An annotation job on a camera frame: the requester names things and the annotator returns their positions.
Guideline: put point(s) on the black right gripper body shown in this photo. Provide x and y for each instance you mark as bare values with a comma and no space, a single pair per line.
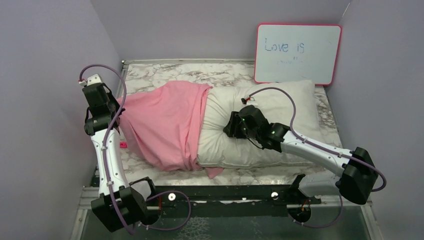
243,132

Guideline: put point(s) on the white pillow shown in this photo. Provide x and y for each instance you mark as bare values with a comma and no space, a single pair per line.
290,103

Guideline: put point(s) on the pink pillowcase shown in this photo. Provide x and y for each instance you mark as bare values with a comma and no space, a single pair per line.
163,126

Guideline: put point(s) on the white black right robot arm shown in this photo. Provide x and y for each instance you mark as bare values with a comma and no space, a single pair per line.
352,172

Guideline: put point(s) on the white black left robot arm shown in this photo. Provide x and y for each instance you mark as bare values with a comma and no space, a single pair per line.
120,203

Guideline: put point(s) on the pink-framed whiteboard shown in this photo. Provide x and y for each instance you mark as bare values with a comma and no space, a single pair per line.
296,52

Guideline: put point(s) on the pink marker pen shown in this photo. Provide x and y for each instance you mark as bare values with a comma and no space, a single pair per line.
123,144

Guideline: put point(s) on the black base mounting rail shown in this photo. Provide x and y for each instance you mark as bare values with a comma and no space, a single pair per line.
216,201

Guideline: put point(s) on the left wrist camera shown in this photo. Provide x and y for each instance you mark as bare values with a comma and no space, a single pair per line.
94,79

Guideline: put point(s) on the aluminium table frame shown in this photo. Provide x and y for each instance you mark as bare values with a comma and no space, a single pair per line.
122,204

